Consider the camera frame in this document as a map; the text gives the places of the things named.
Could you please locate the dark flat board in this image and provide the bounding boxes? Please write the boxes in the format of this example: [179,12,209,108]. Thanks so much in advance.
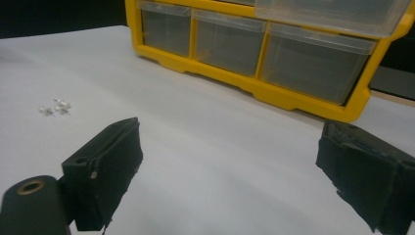
[369,64,415,101]

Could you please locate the small clear plastic drawer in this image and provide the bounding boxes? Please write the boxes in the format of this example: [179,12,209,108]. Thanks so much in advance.
[139,0,192,57]

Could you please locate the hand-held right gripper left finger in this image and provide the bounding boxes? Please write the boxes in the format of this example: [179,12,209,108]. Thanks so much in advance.
[61,117,145,233]

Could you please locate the large clear plastic drawer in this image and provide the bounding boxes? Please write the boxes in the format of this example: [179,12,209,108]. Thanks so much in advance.
[254,0,413,39]

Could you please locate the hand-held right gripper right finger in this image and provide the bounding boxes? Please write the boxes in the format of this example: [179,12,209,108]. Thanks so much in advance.
[314,118,415,235]

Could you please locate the wide clear plastic drawer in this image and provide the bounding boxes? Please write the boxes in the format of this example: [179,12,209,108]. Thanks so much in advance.
[259,22,378,106]

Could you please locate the yellow plastic organizer cabinet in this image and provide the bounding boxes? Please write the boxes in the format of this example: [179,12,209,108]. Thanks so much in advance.
[124,0,415,123]

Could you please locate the medium clear plastic drawer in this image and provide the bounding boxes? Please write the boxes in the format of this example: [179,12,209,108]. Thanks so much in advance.
[191,9,267,77]

